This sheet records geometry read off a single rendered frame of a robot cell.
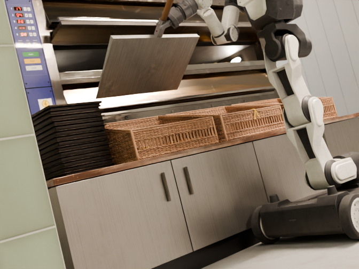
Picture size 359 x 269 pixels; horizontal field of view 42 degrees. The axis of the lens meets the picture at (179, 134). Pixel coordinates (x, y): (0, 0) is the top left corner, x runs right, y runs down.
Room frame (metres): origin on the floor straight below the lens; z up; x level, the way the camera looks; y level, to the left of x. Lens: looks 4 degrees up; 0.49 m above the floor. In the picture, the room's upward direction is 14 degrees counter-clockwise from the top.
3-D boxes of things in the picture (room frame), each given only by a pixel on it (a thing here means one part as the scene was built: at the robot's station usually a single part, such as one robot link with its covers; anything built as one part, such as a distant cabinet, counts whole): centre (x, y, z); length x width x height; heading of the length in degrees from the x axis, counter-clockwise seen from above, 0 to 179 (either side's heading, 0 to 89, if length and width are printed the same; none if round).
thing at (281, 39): (2.41, -0.62, 0.98); 0.14 x 0.13 x 0.12; 39
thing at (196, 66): (3.15, -0.10, 1.16); 1.80 x 0.06 x 0.04; 130
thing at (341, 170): (2.48, -0.72, 0.28); 0.21 x 0.20 x 0.13; 129
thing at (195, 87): (3.13, -0.12, 1.02); 1.79 x 0.11 x 0.19; 130
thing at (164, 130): (2.56, 0.16, 0.72); 0.56 x 0.49 x 0.28; 130
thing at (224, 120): (2.94, -0.30, 0.72); 0.56 x 0.49 x 0.28; 130
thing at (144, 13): (3.13, -0.12, 1.54); 1.79 x 0.11 x 0.19; 130
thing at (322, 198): (2.46, -0.69, 0.19); 0.64 x 0.52 x 0.33; 129
